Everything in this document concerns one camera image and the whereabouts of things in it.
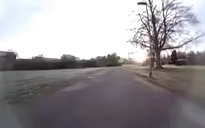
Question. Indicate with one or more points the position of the street lamp pole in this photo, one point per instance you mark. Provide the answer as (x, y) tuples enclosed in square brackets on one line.
[(150, 50)]

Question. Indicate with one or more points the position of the frosty grass field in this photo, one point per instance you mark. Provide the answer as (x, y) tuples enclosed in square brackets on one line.
[(16, 83)]

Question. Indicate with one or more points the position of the large bare tree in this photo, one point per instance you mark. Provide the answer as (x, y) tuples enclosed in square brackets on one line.
[(158, 60)]

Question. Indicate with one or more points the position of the low dark building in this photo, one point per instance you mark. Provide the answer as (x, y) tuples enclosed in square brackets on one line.
[(0, 60)]

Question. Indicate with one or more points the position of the grass lawn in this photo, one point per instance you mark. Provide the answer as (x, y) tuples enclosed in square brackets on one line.
[(190, 81)]

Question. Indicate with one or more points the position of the grey asphalt path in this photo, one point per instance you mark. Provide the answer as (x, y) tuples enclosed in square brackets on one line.
[(106, 100)]

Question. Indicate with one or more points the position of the distant trees and buildings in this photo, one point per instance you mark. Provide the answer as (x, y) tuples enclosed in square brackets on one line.
[(193, 57)]

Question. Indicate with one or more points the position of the dark conifer tree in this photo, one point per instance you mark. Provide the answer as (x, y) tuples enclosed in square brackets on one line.
[(173, 57)]

